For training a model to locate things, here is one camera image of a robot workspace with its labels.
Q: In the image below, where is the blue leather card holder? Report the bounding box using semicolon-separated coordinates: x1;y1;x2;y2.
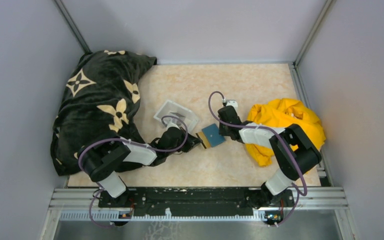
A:
201;123;226;148

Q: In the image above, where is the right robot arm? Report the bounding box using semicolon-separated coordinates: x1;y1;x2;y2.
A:
217;105;322;206

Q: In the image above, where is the grey card stack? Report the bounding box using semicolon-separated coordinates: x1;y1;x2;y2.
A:
170;112;185;119

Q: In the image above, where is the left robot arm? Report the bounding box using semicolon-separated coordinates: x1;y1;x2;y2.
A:
78;126;202;207

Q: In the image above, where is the aluminium frame rail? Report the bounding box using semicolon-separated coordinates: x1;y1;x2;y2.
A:
49;187;349;222

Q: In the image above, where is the white plastic card tray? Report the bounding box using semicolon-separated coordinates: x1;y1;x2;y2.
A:
153;99;199;133

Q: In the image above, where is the yellow cloth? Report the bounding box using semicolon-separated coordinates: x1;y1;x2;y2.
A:
246;98;326;150

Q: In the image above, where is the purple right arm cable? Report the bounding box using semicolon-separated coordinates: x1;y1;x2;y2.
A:
207;91;309;228

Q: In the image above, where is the black floral blanket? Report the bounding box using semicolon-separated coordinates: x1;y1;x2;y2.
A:
50;50;158;176

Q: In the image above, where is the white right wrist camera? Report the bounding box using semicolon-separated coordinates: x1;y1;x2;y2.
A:
224;99;239;109

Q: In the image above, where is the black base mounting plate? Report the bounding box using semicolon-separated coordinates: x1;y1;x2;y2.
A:
98;187;295;217

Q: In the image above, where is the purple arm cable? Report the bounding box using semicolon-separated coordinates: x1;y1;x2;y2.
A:
77;114;189;229
207;91;309;228

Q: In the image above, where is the gold striped credit card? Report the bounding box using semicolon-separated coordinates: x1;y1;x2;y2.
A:
196;131;211;149

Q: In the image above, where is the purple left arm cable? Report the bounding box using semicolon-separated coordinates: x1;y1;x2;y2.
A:
77;114;189;229

